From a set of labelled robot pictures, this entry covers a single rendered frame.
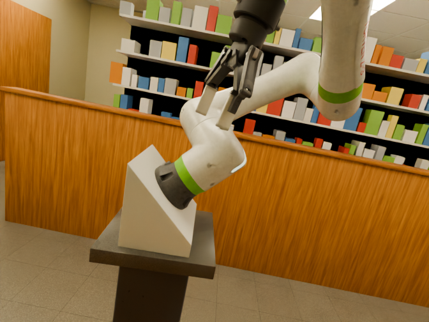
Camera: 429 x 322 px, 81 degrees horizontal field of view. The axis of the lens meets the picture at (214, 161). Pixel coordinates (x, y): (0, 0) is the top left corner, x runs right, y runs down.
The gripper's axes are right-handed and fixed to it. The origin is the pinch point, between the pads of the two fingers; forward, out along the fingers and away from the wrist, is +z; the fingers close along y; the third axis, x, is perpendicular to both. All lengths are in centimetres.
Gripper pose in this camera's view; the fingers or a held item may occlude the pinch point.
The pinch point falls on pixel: (211, 115)
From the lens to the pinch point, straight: 57.8
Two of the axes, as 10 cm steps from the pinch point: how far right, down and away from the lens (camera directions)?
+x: -8.3, -2.8, -4.8
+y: -3.7, -3.7, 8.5
